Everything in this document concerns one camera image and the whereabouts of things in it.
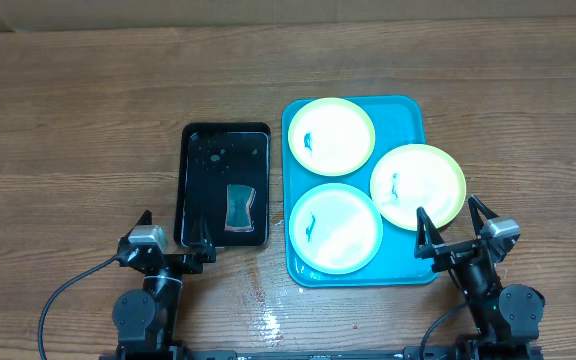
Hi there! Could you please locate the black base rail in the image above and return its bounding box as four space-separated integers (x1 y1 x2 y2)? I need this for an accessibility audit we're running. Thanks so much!
98 344 544 360

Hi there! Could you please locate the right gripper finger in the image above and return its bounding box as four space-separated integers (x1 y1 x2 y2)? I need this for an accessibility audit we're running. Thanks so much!
467 195 498 235
414 207 445 259

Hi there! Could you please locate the green scrub sponge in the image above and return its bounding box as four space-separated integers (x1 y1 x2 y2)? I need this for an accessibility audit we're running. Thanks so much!
224 184 256 232

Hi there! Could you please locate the light blue plate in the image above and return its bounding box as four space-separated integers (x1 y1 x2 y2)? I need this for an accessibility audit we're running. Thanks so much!
288 183 383 275

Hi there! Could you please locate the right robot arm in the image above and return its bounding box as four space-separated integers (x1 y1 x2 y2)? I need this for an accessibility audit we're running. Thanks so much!
414 195 545 359

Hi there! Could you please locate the black water tray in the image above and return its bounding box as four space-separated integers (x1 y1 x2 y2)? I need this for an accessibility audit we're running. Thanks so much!
174 122 271 248

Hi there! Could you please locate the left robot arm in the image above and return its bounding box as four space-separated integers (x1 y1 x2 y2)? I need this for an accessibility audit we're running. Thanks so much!
112 210 216 360

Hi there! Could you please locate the yellow-green plate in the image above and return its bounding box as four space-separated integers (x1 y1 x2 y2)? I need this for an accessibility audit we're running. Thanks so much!
369 144 466 231
288 97 376 177

